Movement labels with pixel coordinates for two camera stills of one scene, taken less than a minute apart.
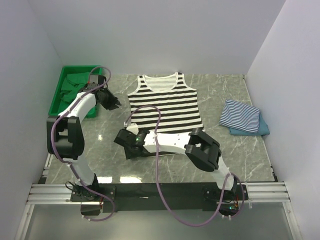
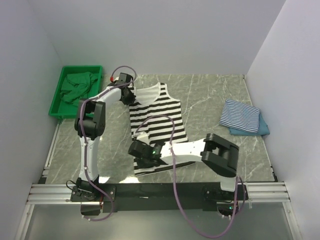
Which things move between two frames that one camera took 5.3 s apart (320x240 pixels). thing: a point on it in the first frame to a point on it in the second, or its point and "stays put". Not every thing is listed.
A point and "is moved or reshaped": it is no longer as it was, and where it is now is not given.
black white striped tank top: (177, 104) is moved or reshaped
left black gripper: (111, 104) to (131, 99)
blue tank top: (263, 129) stays put
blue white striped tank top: (239, 116) stays put
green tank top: (73, 84) stays put
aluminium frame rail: (55, 194) stays put
